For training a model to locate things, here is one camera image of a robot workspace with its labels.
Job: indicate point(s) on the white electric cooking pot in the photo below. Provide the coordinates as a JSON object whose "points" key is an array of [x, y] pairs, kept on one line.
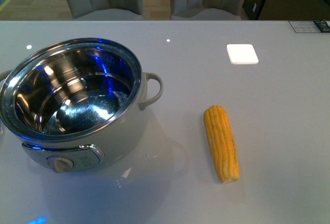
{"points": [[77, 103]]}

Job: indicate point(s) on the brown cushioned cabinet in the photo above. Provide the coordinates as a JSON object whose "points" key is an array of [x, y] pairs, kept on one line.
{"points": [[295, 10]]}

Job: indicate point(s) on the yellow corn cob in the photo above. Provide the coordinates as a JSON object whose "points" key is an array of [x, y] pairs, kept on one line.
{"points": [[221, 144]]}

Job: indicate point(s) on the label sticker on table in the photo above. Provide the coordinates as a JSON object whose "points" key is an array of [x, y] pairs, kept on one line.
{"points": [[321, 26]]}

